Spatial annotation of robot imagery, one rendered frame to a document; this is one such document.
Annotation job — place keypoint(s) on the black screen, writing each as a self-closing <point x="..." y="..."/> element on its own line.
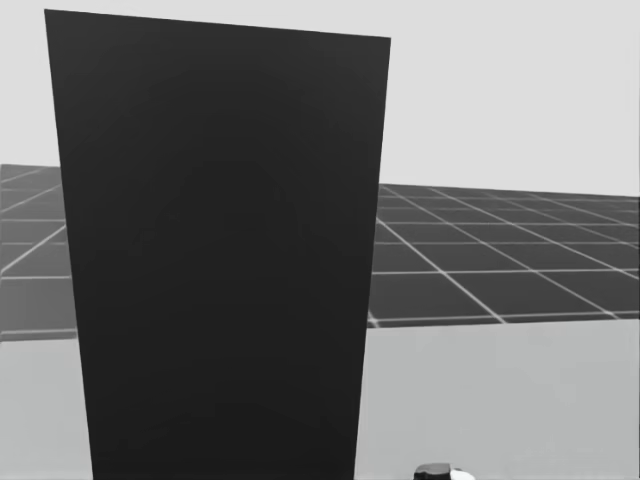
<point x="220" y="250"/>

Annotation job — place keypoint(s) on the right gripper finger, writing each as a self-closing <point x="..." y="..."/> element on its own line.
<point x="435" y="472"/>

